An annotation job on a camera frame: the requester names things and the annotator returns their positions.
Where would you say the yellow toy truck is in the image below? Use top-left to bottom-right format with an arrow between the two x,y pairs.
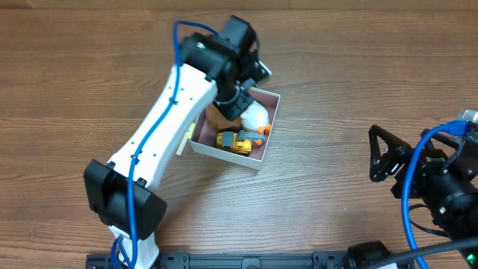
216,130 -> 265,156

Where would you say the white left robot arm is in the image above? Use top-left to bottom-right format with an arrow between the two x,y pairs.
84,16 -> 271,268

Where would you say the black thick cable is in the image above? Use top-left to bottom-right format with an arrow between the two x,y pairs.
364,236 -> 478,269

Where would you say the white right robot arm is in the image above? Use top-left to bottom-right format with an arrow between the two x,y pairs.
341,108 -> 477,268

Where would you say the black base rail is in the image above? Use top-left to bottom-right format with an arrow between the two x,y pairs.
85,251 -> 415,269

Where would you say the brown plush toy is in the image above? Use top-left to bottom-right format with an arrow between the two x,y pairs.
205,105 -> 242,132

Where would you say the white duck plush toy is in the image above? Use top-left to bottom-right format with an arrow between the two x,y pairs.
240,101 -> 272,146

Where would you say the wooden pellet drum toy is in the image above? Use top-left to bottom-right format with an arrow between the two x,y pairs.
176,123 -> 196,157

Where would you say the white cardboard box pink inside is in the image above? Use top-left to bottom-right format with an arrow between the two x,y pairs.
190,87 -> 280,170

